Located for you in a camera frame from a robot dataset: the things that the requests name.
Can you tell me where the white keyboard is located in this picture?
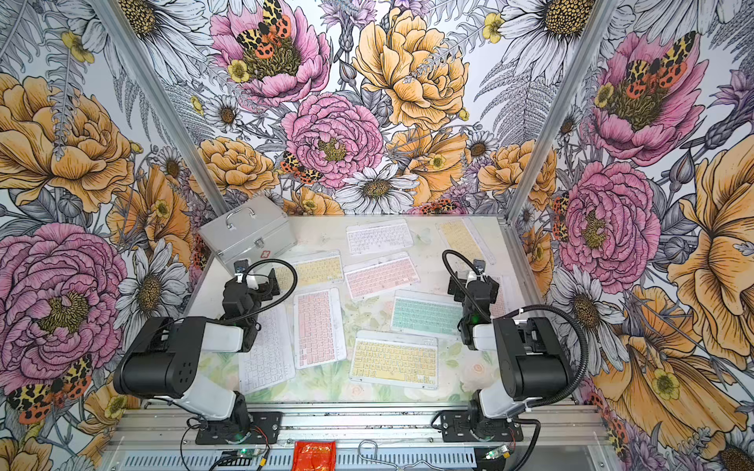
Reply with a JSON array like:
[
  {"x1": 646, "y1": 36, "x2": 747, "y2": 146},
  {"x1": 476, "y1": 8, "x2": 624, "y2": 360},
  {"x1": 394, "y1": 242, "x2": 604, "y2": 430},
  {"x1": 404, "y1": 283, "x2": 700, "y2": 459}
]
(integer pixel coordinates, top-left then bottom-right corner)
[
  {"x1": 239, "y1": 305, "x2": 296, "y2": 394},
  {"x1": 346, "y1": 219, "x2": 414, "y2": 256}
]

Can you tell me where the pink keyboard right edge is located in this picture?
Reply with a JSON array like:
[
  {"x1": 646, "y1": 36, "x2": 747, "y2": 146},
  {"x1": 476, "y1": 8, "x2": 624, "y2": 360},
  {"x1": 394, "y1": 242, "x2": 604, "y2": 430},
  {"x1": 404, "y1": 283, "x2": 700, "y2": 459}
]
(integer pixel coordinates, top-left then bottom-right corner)
[{"x1": 490, "y1": 276, "x2": 510, "y2": 319}]

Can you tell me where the pink keyboard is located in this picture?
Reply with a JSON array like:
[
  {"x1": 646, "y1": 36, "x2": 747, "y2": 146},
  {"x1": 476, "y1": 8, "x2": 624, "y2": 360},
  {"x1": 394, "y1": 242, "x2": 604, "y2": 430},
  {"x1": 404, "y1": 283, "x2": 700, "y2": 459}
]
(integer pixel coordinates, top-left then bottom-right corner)
[
  {"x1": 294, "y1": 288, "x2": 347, "y2": 370},
  {"x1": 344, "y1": 251, "x2": 420, "y2": 300}
]

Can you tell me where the red packet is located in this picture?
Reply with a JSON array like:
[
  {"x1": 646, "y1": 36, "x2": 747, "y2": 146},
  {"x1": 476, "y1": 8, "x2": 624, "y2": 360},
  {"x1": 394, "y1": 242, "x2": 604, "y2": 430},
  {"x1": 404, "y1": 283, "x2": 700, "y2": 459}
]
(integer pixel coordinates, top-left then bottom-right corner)
[{"x1": 292, "y1": 442, "x2": 337, "y2": 471}]

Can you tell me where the left aluminium frame post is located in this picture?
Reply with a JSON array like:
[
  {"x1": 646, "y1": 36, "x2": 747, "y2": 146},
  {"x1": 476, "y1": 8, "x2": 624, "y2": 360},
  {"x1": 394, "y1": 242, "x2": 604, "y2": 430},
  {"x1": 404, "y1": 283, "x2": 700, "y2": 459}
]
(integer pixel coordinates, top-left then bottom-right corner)
[{"x1": 92, "y1": 1, "x2": 231, "y2": 215}]

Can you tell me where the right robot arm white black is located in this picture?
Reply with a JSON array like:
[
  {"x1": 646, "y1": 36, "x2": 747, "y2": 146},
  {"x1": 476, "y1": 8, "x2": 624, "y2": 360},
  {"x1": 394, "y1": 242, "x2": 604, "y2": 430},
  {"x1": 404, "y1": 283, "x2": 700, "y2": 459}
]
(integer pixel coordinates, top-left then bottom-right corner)
[{"x1": 448, "y1": 273, "x2": 575, "y2": 441}]

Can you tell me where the right aluminium frame post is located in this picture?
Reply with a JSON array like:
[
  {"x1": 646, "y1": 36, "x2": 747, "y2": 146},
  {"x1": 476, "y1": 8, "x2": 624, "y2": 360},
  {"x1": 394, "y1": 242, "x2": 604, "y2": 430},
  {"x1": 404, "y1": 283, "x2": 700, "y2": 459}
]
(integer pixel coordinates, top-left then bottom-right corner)
[{"x1": 505, "y1": 0, "x2": 619, "y2": 225}]

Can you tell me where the green keyboard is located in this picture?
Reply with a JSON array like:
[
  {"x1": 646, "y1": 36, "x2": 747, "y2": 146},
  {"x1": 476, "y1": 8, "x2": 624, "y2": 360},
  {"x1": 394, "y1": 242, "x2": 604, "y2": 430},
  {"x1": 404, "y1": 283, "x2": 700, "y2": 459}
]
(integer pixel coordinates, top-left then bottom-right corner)
[{"x1": 391, "y1": 290, "x2": 463, "y2": 339}]

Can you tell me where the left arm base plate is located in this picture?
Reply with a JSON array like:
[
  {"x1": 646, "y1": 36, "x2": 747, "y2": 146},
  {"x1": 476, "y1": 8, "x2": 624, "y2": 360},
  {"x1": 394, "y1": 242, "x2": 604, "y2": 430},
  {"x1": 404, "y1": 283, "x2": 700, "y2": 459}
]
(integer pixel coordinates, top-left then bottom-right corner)
[{"x1": 194, "y1": 411, "x2": 283, "y2": 445}]

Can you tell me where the yellow keyboard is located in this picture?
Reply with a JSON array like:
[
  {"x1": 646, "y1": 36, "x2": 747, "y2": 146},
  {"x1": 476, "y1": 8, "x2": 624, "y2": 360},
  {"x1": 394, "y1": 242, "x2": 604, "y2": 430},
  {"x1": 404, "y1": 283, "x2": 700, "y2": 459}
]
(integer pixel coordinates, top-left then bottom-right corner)
[
  {"x1": 350, "y1": 330, "x2": 439, "y2": 390},
  {"x1": 281, "y1": 250, "x2": 345, "y2": 290},
  {"x1": 436, "y1": 218, "x2": 497, "y2": 264}
]

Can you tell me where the aluminium front rail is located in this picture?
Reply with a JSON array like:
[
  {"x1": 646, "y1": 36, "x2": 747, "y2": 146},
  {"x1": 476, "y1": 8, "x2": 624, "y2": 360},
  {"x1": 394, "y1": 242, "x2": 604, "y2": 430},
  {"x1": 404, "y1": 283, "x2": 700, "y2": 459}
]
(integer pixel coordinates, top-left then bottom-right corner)
[{"x1": 106, "y1": 402, "x2": 609, "y2": 453}]

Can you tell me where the white keyboard far centre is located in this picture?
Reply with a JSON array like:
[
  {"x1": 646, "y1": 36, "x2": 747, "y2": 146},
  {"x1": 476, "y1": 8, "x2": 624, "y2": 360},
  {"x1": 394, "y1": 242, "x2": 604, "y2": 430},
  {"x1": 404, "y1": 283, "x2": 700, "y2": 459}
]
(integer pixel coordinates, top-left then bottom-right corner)
[{"x1": 346, "y1": 219, "x2": 414, "y2": 256}]

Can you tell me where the silver metal case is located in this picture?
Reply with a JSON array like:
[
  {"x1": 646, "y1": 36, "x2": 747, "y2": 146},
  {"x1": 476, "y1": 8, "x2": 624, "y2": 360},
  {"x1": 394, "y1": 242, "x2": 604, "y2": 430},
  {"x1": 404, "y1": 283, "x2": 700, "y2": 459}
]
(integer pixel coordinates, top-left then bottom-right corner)
[{"x1": 199, "y1": 196, "x2": 296, "y2": 275}]

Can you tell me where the aluminium frame post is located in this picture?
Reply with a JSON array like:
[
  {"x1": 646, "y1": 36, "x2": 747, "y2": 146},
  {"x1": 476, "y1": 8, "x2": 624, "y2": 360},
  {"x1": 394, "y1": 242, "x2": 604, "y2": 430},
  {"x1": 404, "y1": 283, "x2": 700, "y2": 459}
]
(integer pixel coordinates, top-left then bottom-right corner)
[
  {"x1": 505, "y1": 0, "x2": 619, "y2": 225},
  {"x1": 92, "y1": 1, "x2": 231, "y2": 215}
]

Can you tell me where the white keyboard near left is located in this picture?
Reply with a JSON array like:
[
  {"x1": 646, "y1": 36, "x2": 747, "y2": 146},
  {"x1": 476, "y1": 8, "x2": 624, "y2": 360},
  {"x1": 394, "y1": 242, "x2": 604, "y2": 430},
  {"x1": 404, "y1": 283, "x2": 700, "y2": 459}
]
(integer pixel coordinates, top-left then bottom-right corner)
[{"x1": 239, "y1": 305, "x2": 296, "y2": 394}]

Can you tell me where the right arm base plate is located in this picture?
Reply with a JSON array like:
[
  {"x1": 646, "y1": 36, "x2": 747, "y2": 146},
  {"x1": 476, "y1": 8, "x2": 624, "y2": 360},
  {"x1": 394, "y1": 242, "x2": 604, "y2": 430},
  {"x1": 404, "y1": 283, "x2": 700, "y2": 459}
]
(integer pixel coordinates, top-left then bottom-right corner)
[{"x1": 433, "y1": 410, "x2": 523, "y2": 443}]

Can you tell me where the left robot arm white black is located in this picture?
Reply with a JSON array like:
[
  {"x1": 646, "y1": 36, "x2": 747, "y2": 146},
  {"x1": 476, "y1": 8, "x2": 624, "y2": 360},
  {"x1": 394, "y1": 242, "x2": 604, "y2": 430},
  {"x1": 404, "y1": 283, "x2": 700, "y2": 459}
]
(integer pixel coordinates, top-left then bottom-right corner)
[{"x1": 113, "y1": 268, "x2": 281, "y2": 443}]

